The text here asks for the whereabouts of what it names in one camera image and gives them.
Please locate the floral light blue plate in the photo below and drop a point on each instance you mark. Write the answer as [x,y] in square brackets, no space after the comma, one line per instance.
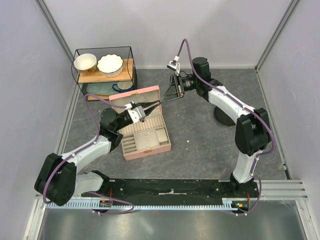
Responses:
[104,88]

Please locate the black wire shelf rack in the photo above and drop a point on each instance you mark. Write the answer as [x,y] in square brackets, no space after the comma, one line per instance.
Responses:
[129,72]

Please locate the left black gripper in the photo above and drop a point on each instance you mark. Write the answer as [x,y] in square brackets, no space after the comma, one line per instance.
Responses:
[148,111]

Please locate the black round stand base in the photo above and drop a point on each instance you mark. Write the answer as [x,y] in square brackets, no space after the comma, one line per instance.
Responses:
[222,117]

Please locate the white scalloped bowl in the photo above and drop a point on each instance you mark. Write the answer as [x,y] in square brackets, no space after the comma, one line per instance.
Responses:
[110,65]

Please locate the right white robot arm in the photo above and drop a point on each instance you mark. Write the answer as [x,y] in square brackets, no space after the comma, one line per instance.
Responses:
[252,126]

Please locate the grey slotted cable duct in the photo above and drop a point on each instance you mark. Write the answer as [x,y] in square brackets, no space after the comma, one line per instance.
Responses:
[98,204]

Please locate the cream watch pillow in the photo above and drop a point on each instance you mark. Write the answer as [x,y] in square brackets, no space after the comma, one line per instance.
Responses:
[162,136]

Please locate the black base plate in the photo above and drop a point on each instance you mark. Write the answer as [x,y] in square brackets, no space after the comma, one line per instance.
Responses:
[176,192]

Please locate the pink jewelry box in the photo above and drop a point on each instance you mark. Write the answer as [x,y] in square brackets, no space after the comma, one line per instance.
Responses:
[134,144]

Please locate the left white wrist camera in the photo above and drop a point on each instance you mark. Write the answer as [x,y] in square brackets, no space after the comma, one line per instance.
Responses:
[136,112]

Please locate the white round bowl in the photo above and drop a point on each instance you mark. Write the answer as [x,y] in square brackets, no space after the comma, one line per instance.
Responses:
[86,63]

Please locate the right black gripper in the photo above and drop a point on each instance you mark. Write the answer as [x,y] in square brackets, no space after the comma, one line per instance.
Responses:
[175,82]

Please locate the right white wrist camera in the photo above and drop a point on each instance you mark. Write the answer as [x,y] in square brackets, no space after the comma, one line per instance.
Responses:
[174,65]

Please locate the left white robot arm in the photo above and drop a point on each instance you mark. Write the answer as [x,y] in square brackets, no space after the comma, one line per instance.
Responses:
[59,179]

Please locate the blue mug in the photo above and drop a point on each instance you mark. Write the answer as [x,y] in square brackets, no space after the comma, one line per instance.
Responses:
[122,87]

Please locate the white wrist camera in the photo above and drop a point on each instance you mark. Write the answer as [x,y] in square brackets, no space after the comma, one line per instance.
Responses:
[136,112]
[174,65]

